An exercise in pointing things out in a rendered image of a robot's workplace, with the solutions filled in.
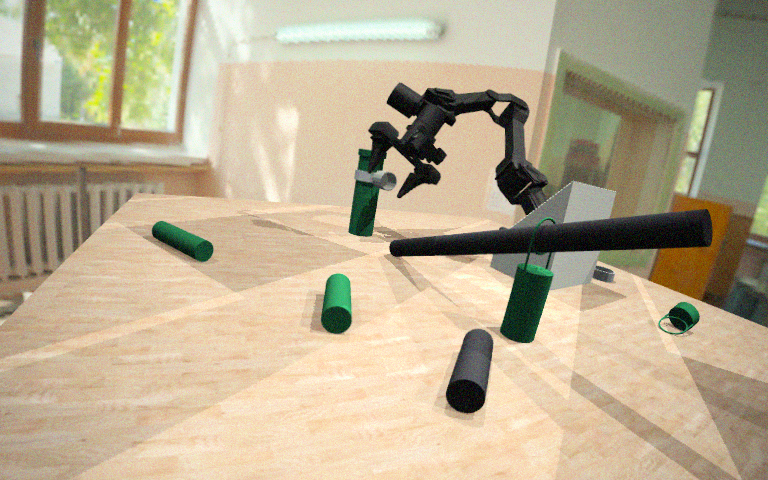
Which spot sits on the grey metal cup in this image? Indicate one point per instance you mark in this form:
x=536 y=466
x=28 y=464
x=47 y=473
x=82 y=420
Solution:
x=381 y=179

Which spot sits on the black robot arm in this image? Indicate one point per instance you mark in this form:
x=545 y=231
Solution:
x=438 y=106

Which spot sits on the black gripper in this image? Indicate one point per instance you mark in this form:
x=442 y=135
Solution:
x=386 y=136

